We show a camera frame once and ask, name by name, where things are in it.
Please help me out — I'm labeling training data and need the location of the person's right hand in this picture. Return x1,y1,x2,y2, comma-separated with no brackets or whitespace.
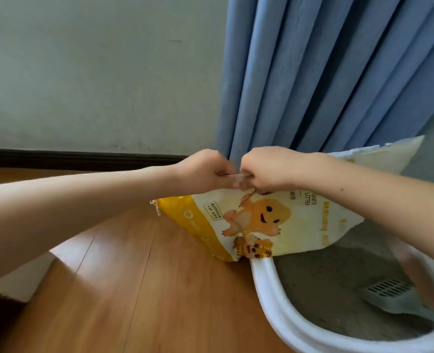
240,146,320,195

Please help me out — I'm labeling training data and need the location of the person's left hand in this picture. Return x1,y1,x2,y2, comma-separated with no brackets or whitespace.
172,149,240,195

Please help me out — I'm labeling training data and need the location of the white printed cat litter bag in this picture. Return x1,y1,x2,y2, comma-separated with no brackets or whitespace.
150,135,425,262

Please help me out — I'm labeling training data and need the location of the grey cat litter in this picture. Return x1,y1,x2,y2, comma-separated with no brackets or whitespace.
274,231,434,342

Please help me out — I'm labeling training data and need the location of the white oval litter box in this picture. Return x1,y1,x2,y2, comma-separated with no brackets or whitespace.
249,224,434,353

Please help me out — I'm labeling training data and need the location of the light blue litter scoop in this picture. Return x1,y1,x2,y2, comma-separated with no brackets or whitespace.
360,278,434,331

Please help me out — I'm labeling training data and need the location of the person's right forearm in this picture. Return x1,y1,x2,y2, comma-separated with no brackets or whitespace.
309,153,434,273

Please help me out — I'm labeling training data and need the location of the person's left forearm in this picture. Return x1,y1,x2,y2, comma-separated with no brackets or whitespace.
0,166,183,287

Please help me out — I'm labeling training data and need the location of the blue curtain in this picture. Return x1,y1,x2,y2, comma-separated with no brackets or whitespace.
214,0,434,170

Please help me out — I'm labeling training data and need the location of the dark wall baseboard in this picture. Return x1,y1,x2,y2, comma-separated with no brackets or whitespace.
0,148,188,172

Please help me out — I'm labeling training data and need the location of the white bed frame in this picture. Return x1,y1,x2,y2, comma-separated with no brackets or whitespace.
0,252,58,320

